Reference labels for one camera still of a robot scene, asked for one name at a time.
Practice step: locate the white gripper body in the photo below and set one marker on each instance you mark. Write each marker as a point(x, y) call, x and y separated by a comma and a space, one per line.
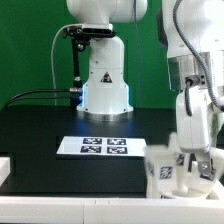
point(193, 131)

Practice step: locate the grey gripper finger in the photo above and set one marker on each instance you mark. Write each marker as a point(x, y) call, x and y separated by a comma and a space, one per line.
point(205, 166)

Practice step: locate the white round stool seat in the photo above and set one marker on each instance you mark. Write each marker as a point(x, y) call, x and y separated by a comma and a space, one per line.
point(165, 189)

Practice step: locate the white marker sheet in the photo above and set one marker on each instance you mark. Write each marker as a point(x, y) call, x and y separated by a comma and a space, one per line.
point(102, 146)

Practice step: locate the black camera stand pole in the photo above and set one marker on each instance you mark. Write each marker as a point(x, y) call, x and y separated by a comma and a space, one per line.
point(77, 63)

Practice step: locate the black camera on stand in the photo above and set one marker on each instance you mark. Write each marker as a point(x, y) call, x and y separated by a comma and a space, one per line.
point(88, 31)

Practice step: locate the white left rail block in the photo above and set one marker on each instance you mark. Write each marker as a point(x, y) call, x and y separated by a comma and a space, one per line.
point(4, 169)

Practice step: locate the white front rail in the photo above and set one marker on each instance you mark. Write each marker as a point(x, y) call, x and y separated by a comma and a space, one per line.
point(42, 210)

